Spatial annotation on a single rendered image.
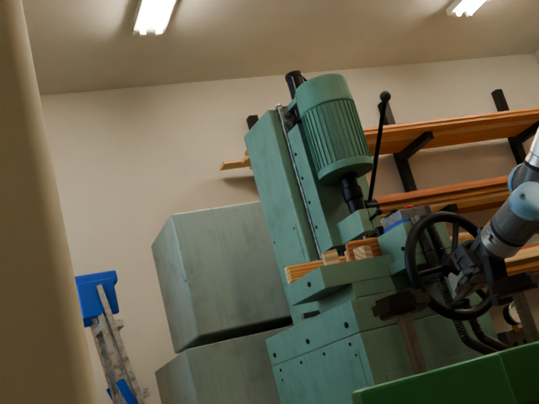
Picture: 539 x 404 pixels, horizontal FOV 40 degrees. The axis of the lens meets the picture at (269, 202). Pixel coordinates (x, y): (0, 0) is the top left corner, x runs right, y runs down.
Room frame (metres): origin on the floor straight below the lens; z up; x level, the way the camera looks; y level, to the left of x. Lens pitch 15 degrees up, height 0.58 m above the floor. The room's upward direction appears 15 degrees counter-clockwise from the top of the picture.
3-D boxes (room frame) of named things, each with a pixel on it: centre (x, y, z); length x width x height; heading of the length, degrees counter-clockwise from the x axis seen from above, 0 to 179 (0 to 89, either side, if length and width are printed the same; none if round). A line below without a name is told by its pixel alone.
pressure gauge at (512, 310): (2.17, -0.58, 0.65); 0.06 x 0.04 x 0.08; 118
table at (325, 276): (2.14, -0.32, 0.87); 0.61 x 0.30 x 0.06; 118
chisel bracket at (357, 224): (2.25, -0.25, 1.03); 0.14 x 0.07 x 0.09; 28
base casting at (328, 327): (2.34, -0.20, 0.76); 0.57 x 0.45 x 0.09; 28
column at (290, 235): (2.49, -0.11, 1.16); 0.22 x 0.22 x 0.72; 28
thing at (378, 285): (2.18, -0.28, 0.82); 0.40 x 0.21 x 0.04; 118
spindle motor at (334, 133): (2.23, -0.25, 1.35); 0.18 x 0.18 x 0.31
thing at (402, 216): (2.07, -0.37, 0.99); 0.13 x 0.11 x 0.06; 118
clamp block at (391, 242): (2.07, -0.36, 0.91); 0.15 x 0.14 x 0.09; 118
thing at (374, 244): (2.15, -0.28, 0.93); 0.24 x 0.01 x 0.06; 118
